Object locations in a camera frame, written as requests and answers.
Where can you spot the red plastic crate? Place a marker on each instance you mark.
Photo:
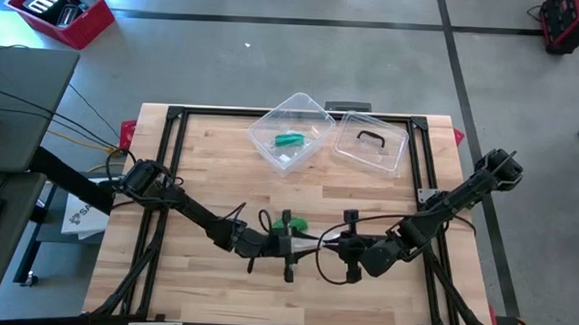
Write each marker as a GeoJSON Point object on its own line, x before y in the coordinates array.
{"type": "Point", "coordinates": [86, 30]}

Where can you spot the dark green elastic bandage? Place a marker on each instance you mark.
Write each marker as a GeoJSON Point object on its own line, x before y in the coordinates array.
{"type": "Point", "coordinates": [297, 223]}

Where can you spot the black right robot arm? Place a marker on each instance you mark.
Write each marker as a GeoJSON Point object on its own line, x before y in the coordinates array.
{"type": "Point", "coordinates": [457, 197]}

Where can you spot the teal green elastic bandage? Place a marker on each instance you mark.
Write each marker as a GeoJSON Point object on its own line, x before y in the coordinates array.
{"type": "Point", "coordinates": [289, 139]}

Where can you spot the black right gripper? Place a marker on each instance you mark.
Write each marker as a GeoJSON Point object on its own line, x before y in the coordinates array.
{"type": "Point", "coordinates": [356, 247]}

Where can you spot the red clamp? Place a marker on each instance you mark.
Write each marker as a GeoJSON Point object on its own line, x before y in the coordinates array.
{"type": "Point", "coordinates": [127, 133]}
{"type": "Point", "coordinates": [458, 137]}

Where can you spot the black desk support beam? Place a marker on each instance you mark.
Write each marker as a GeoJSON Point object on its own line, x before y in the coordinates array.
{"type": "Point", "coordinates": [67, 179]}

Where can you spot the grey desk top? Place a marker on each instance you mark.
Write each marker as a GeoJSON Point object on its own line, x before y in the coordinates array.
{"type": "Point", "coordinates": [32, 76]}
{"type": "Point", "coordinates": [11, 249]}

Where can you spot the black aluminium table frame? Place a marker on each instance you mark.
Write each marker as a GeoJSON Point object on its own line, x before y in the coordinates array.
{"type": "Point", "coordinates": [214, 111]}

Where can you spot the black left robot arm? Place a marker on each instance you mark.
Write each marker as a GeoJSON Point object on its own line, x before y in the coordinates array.
{"type": "Point", "coordinates": [196, 212]}

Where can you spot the clear plastic zip bag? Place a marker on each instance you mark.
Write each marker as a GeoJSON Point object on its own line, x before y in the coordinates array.
{"type": "Point", "coordinates": [287, 157]}
{"type": "Point", "coordinates": [313, 236]}

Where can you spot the clear plastic storage box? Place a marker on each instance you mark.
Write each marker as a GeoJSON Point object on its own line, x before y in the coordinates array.
{"type": "Point", "coordinates": [315, 120]}

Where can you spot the black device with white stripes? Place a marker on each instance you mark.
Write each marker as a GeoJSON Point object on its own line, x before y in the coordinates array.
{"type": "Point", "coordinates": [44, 2]}

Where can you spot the white printed sheet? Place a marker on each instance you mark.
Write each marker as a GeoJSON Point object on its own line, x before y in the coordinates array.
{"type": "Point", "coordinates": [82, 220]}

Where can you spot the black and silver device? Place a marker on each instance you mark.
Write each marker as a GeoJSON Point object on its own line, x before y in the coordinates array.
{"type": "Point", "coordinates": [70, 16]}

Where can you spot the dark desk leg with caster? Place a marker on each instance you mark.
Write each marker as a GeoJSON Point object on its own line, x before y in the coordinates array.
{"type": "Point", "coordinates": [28, 250]}

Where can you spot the red and black equipment case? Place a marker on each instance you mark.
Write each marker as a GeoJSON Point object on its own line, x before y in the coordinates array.
{"type": "Point", "coordinates": [569, 23]}

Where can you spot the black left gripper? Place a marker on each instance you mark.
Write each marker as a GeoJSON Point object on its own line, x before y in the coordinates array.
{"type": "Point", "coordinates": [279, 244]}

